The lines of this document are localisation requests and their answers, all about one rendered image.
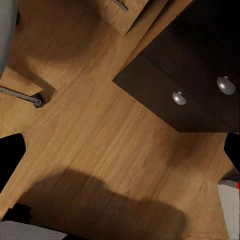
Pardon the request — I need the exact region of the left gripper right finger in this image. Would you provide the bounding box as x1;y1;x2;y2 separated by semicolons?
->
224;132;240;172

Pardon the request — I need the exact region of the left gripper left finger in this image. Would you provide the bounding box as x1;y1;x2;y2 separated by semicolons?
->
0;133;26;193

